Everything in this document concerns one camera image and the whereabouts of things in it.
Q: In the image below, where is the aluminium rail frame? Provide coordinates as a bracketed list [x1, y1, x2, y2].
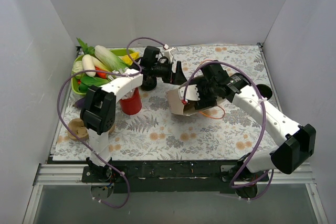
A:
[23, 162, 328, 223]

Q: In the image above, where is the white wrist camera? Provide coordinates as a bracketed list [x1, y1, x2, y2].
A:
[177, 84, 200, 102]
[163, 47, 177, 65]

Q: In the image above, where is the stack of dark plastic cups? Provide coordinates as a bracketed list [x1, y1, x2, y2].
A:
[257, 84, 273, 100]

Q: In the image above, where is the red straw holder cup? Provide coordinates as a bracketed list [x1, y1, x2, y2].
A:
[120, 88, 142, 115]

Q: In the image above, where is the paper takeout bag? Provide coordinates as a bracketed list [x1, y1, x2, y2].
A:
[166, 75, 225, 120]

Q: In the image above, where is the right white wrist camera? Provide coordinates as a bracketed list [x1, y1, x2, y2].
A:
[177, 84, 200, 102]

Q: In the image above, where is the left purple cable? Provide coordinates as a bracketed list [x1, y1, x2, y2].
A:
[56, 37, 171, 209]

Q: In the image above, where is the yellow toy leaf vegetable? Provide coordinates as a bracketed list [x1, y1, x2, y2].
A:
[120, 52, 139, 66]

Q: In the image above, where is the purple toy eggplant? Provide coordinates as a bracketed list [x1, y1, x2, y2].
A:
[73, 98, 86, 109]

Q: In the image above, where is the white toy radish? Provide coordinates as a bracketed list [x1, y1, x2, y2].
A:
[82, 54, 96, 77]

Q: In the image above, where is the toy napa cabbage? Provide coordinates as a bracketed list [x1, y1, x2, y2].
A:
[94, 45, 128, 71]

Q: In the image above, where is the green toy cabbage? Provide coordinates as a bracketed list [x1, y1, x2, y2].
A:
[72, 60, 83, 73]

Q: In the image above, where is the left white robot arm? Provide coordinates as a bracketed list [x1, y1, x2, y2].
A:
[80, 46, 186, 182]

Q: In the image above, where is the brown cardboard cup carrier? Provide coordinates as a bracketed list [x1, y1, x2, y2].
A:
[67, 118, 115, 141]

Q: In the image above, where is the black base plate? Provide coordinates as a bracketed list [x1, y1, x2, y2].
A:
[81, 159, 269, 195]

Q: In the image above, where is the green vegetable basket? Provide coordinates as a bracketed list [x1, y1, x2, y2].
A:
[71, 48, 128, 95]

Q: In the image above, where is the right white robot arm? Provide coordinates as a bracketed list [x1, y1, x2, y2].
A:
[197, 61, 316, 181]

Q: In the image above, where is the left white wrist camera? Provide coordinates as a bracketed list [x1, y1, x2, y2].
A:
[163, 47, 177, 65]

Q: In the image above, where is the floral table mat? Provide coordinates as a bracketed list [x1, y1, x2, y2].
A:
[52, 44, 297, 161]

